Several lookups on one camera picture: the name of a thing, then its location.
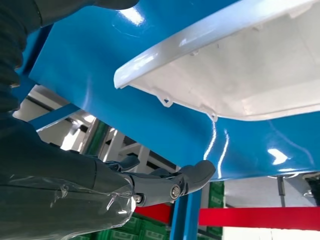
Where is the blue metal shelf rack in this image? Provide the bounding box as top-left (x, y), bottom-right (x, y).
top-left (11, 0), bottom-right (320, 240)

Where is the green plastic crate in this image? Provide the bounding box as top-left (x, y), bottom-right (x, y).
top-left (71, 213), bottom-right (172, 240)
top-left (207, 180), bottom-right (226, 238)

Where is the red barrier belt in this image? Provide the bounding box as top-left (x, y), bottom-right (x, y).
top-left (134, 202), bottom-right (320, 232)

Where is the white metal table frame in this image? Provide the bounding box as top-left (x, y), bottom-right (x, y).
top-left (12, 85), bottom-right (180, 174)

